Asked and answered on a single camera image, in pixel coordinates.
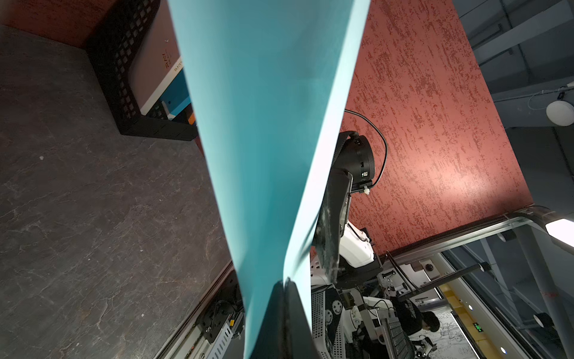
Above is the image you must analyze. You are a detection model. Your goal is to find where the light blue rectangular paper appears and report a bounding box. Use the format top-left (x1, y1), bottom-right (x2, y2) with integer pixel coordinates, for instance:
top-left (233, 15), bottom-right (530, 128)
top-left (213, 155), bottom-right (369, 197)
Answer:
top-left (169, 1), bottom-right (370, 358)

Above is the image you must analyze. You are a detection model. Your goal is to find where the white round ceiling sensor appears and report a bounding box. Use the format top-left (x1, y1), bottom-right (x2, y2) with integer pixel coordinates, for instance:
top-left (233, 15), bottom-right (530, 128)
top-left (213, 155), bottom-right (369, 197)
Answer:
top-left (546, 100), bottom-right (574, 127)

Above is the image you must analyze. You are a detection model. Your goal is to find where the white spine book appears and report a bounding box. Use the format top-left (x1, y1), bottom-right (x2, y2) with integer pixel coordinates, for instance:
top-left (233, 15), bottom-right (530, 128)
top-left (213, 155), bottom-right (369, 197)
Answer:
top-left (129, 1), bottom-right (183, 115)

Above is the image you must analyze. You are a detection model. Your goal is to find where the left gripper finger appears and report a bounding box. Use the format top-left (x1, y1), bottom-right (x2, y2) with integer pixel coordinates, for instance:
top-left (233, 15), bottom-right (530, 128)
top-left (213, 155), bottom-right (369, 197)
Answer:
top-left (251, 280), bottom-right (320, 359)

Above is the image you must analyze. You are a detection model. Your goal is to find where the black mesh file organizer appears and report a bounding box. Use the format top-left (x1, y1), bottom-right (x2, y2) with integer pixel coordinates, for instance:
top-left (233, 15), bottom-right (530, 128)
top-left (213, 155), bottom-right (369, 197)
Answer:
top-left (85, 1), bottom-right (198, 142)

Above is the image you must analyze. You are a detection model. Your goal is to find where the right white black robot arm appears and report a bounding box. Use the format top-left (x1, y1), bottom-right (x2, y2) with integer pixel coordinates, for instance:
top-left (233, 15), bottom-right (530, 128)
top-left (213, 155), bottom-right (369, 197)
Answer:
top-left (309, 131), bottom-right (381, 290)

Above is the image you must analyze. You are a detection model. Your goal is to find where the aluminium front rail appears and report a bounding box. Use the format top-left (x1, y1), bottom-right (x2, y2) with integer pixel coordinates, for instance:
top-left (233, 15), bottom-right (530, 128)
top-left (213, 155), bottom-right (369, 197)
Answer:
top-left (155, 262), bottom-right (245, 359)

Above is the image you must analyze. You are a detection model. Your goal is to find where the teal book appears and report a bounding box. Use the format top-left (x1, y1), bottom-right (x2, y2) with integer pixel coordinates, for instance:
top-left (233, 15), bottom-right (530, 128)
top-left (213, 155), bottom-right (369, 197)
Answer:
top-left (159, 71), bottom-right (191, 121)

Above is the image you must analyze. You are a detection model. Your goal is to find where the person in black shirt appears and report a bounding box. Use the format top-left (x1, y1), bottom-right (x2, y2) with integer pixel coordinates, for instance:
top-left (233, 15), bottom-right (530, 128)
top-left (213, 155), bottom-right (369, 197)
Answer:
top-left (390, 297), bottom-right (440, 336)

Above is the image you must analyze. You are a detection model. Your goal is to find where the long ceiling strip light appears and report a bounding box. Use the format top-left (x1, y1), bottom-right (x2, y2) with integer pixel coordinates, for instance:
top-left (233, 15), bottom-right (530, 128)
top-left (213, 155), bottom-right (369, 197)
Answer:
top-left (546, 218), bottom-right (574, 247)

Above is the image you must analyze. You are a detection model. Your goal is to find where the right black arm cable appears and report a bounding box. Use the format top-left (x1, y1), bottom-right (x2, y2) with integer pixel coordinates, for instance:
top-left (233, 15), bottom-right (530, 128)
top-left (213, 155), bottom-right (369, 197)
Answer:
top-left (344, 108), bottom-right (390, 189)

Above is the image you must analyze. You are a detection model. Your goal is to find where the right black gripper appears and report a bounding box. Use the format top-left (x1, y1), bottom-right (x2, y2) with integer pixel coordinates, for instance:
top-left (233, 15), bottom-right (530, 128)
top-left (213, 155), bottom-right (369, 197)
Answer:
top-left (312, 168), bottom-right (353, 284)

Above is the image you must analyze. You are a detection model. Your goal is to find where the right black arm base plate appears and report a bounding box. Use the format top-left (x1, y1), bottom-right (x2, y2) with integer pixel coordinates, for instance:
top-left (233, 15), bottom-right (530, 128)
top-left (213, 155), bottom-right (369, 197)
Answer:
top-left (199, 271), bottom-right (244, 344)

